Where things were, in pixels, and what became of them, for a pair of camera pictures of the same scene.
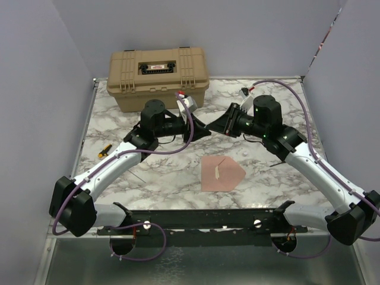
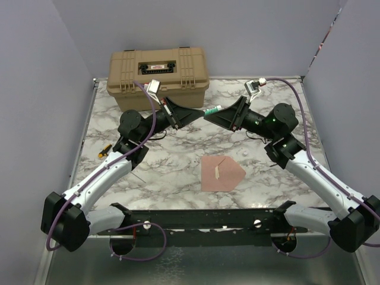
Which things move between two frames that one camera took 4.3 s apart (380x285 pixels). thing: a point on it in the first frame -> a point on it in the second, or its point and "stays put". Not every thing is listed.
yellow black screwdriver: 104,152 stays put
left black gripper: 199,131 -> 181,116
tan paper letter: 217,172 stays put
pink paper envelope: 230,173 stays put
